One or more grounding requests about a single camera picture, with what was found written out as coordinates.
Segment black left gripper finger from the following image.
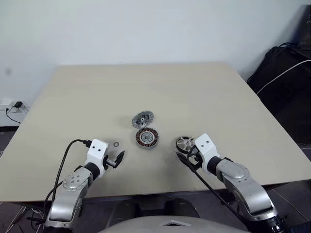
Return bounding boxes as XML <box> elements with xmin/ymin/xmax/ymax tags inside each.
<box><xmin>115</xmin><ymin>150</ymin><xmax>126</xmax><ymax>168</ymax></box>

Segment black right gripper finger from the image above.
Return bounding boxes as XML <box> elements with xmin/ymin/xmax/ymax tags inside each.
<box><xmin>177</xmin><ymin>154</ymin><xmax>195</xmax><ymax>171</ymax></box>

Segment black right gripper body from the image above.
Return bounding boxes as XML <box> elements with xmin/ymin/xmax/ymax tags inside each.
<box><xmin>189</xmin><ymin>145</ymin><xmax>204</xmax><ymax>172</ymax></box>

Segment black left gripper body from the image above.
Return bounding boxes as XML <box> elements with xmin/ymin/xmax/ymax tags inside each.
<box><xmin>103</xmin><ymin>154</ymin><xmax>118</xmax><ymax>170</ymax></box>

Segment silver spoked motor rotor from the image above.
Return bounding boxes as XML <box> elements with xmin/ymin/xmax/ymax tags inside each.
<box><xmin>175</xmin><ymin>135</ymin><xmax>195</xmax><ymax>154</ymax></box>

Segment copper wound motor stator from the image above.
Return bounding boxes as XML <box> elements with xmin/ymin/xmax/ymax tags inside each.
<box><xmin>134</xmin><ymin>128</ymin><xmax>160</xmax><ymax>149</ymax></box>

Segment silver motor end cap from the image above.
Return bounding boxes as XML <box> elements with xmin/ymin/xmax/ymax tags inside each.
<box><xmin>131</xmin><ymin>110</ymin><xmax>155</xmax><ymax>129</ymax></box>

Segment dark rounded shape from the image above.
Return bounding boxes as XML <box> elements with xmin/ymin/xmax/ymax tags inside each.
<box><xmin>165</xmin><ymin>198</ymin><xmax>200</xmax><ymax>218</ymax></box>

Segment grey robot torso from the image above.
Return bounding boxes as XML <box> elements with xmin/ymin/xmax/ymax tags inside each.
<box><xmin>97</xmin><ymin>215</ymin><xmax>251</xmax><ymax>233</ymax></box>

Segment white power strip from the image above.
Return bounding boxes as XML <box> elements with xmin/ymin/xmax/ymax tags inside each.
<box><xmin>0</xmin><ymin>100</ymin><xmax>30</xmax><ymax>113</ymax></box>

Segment large black case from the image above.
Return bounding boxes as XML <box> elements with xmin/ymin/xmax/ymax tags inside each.
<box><xmin>246</xmin><ymin>46</ymin><xmax>311</xmax><ymax>146</ymax></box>

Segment black equipment stack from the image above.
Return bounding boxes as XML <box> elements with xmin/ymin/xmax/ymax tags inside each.
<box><xmin>297</xmin><ymin>4</ymin><xmax>311</xmax><ymax>51</ymax></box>

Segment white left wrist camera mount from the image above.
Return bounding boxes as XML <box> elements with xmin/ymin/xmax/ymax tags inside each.
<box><xmin>86</xmin><ymin>139</ymin><xmax>109</xmax><ymax>174</ymax></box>

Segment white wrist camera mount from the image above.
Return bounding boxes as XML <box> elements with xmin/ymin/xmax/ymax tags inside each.
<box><xmin>86</xmin><ymin>139</ymin><xmax>109</xmax><ymax>174</ymax></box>
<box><xmin>194</xmin><ymin>133</ymin><xmax>221</xmax><ymax>172</ymax></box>

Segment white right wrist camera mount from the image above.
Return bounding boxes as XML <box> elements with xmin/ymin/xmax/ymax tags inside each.
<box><xmin>194</xmin><ymin>133</ymin><xmax>221</xmax><ymax>172</ymax></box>

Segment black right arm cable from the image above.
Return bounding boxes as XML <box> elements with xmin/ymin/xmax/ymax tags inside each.
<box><xmin>188</xmin><ymin>148</ymin><xmax>251</xmax><ymax>231</ymax></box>

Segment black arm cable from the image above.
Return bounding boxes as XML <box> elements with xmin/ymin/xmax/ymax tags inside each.
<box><xmin>188</xmin><ymin>148</ymin><xmax>251</xmax><ymax>231</ymax></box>
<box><xmin>43</xmin><ymin>139</ymin><xmax>92</xmax><ymax>220</ymax></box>

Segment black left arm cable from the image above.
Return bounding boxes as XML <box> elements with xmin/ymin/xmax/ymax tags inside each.
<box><xmin>43</xmin><ymin>139</ymin><xmax>92</xmax><ymax>220</ymax></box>

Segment thin black floor cable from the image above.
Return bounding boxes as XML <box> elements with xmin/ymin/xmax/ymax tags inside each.
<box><xmin>5</xmin><ymin>108</ymin><xmax>22</xmax><ymax>124</ymax></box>

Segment white floor wires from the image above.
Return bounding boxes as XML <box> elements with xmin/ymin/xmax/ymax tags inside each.
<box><xmin>0</xmin><ymin>202</ymin><xmax>46</xmax><ymax>233</ymax></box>

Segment white cable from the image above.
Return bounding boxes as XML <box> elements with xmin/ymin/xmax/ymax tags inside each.
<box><xmin>256</xmin><ymin>59</ymin><xmax>311</xmax><ymax>95</ymax></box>

